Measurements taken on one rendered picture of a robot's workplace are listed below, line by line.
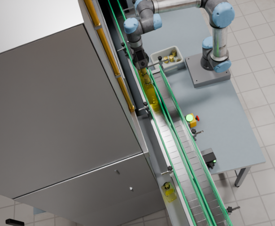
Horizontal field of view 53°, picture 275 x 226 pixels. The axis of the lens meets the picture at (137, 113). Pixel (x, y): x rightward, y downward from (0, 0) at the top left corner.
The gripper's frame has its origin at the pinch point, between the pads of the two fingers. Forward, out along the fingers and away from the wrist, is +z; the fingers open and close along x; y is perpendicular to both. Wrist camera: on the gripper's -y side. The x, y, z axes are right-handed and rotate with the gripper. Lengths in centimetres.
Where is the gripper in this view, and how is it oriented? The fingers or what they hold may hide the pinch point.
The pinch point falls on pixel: (142, 68)
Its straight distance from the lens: 170.6
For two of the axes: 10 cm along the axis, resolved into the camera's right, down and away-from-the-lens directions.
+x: -9.4, 3.5, 0.1
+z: 1.8, 4.7, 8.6
